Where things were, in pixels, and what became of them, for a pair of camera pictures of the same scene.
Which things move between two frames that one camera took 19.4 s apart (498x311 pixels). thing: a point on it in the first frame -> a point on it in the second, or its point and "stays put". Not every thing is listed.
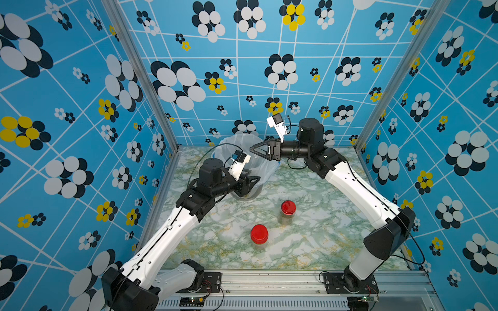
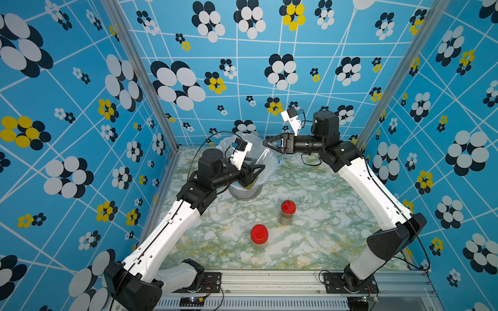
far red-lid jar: (288, 208) stays put
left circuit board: (191, 301) stays put
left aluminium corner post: (142, 70) stays put
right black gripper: (274, 152) -> (288, 146)
